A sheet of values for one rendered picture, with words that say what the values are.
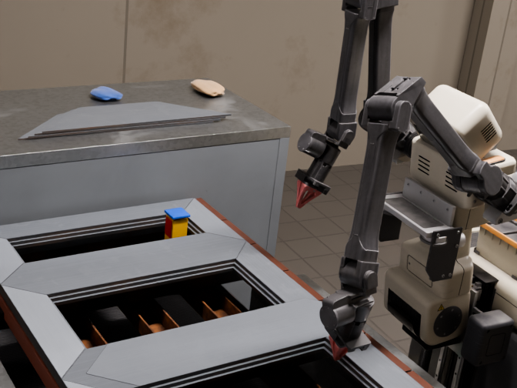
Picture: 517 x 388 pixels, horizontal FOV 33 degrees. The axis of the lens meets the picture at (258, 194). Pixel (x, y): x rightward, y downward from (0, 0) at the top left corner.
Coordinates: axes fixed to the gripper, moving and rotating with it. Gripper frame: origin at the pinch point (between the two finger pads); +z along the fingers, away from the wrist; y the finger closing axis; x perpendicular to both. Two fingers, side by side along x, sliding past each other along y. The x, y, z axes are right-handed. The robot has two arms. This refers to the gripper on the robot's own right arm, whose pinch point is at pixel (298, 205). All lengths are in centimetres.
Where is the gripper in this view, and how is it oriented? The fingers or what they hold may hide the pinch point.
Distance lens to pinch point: 252.0
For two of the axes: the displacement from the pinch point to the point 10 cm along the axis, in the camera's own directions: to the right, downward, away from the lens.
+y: 4.6, 3.9, -8.0
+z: -4.8, 8.6, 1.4
